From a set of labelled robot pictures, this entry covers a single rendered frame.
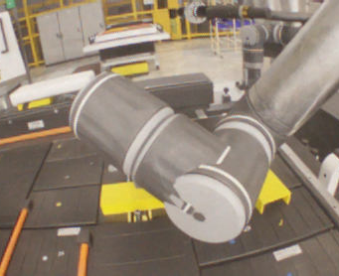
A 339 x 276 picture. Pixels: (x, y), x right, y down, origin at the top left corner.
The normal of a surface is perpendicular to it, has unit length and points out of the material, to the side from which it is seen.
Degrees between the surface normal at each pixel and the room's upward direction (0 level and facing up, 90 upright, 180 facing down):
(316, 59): 80
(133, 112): 38
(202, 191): 83
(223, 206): 86
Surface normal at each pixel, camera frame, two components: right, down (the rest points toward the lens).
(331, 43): -0.62, 0.34
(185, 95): 0.13, 0.47
